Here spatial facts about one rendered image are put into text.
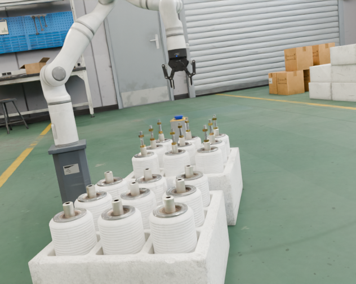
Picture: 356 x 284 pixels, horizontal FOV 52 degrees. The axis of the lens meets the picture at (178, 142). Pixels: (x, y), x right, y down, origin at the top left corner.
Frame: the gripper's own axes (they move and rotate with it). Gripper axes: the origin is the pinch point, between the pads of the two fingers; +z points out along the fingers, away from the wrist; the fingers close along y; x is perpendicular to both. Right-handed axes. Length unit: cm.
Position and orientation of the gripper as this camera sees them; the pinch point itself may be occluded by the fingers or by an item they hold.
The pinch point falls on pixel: (181, 84)
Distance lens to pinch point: 151.3
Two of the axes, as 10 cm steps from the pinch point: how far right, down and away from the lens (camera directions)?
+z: 1.4, 9.7, 1.9
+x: 1.2, -2.1, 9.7
